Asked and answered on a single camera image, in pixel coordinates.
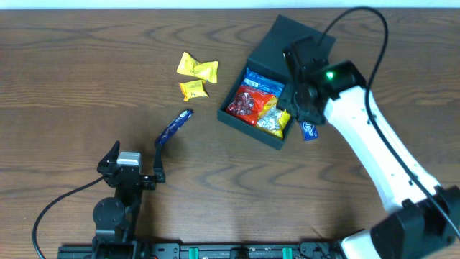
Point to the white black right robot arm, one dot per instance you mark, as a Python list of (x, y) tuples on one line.
[(422, 216)]

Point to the blue wafer bar packet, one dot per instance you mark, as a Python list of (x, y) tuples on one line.
[(262, 83)]

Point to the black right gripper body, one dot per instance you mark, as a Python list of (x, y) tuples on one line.
[(292, 101)]

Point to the black aluminium mounting rail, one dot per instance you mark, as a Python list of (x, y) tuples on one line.
[(303, 250)]

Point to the dark blue snack bar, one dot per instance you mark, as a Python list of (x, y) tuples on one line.
[(173, 127)]

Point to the yellow seed snack bag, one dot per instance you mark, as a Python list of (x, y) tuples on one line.
[(272, 120)]

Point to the blue Eclipse gum pack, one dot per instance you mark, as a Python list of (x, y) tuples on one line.
[(309, 131)]

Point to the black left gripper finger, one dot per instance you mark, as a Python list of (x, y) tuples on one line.
[(158, 167), (109, 161)]

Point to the dark green box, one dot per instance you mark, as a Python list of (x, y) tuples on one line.
[(267, 60)]

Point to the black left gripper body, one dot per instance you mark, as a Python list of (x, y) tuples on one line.
[(144, 178)]

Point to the small yellow candy wrapper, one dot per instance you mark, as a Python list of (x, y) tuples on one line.
[(193, 89)]

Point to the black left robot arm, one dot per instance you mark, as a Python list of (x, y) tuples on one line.
[(116, 217)]

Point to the red Hacks candy bag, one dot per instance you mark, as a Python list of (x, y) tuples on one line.
[(248, 103)]

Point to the large yellow candy wrapper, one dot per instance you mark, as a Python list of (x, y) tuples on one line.
[(189, 66)]

